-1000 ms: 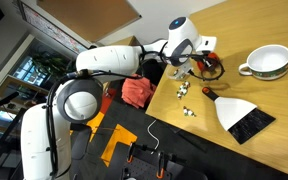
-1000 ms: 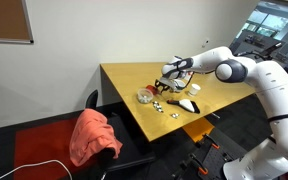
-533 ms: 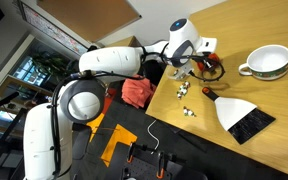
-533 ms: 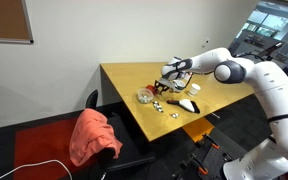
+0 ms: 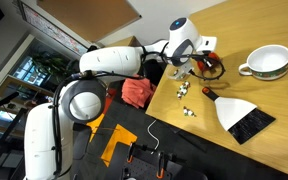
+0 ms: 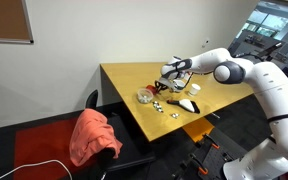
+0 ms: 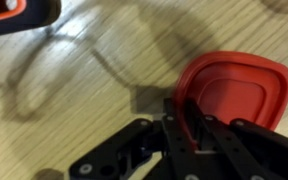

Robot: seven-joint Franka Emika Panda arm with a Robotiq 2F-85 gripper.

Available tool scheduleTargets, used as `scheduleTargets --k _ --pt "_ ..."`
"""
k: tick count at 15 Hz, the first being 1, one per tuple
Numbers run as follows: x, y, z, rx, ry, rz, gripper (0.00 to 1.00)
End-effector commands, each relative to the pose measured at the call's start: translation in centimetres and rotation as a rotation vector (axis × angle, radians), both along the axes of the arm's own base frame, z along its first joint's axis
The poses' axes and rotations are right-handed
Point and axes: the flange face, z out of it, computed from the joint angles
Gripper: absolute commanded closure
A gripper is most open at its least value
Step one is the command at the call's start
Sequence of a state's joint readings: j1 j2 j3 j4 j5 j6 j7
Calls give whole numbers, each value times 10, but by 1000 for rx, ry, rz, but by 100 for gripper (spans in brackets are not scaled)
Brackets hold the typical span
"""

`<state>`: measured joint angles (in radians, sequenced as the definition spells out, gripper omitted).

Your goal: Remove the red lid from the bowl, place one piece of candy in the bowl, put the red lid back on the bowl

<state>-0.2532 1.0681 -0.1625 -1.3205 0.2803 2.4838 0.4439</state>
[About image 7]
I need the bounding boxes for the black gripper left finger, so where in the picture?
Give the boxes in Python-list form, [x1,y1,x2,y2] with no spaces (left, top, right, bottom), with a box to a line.
[68,98,202,180]

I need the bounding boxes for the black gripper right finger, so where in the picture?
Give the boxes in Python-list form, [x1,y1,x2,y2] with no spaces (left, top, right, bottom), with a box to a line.
[185,99,288,180]

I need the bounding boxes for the red plastic lid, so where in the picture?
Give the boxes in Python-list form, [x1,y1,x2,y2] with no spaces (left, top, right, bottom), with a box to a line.
[172,50,288,151]

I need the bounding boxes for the white brush with black bristles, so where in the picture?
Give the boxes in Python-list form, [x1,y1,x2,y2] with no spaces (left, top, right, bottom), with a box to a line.
[0,0,62,39]

